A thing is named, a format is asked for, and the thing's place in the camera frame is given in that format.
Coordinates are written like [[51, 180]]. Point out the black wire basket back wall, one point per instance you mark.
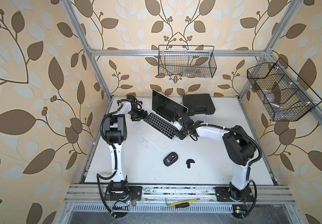
[[189, 61]]

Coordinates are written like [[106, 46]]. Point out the yellow black screwdriver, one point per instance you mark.
[[178, 205]]

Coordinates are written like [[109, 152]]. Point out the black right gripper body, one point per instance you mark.
[[182, 133]]

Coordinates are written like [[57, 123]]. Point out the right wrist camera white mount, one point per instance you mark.
[[181, 124]]

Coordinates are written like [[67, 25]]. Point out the aluminium frame post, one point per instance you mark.
[[259, 22]]

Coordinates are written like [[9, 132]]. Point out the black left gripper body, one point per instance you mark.
[[136, 115]]

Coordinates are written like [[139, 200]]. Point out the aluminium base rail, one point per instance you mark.
[[88, 193]]

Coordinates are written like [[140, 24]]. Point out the black wireless mouse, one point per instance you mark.
[[170, 159]]

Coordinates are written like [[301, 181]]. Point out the silver laptop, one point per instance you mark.
[[159, 127]]

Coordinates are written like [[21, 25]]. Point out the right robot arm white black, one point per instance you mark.
[[242, 149]]

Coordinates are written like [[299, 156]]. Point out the black wire basket right wall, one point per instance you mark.
[[285, 95]]

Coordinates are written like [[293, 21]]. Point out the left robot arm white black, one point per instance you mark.
[[113, 130]]

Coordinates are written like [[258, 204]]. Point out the black wire basket wall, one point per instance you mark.
[[189, 61], [285, 95]]

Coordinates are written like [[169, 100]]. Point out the black mouse battery cover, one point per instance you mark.
[[189, 162]]

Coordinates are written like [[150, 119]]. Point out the black plastic tool case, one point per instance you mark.
[[198, 104]]

